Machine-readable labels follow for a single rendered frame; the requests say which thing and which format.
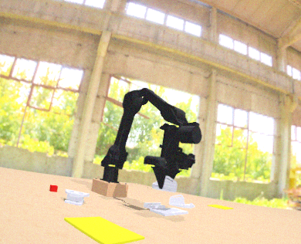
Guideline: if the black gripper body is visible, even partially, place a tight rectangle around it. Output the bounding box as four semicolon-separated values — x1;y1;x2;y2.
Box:
144;142;189;170

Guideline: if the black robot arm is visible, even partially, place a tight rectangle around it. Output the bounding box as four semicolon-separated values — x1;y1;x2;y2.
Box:
100;87;201;183

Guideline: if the small red block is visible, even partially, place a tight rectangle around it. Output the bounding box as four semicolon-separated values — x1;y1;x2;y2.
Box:
50;185;58;192

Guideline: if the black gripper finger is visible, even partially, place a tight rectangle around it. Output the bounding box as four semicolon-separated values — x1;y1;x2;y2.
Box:
166;169;182;180
151;166;170;189

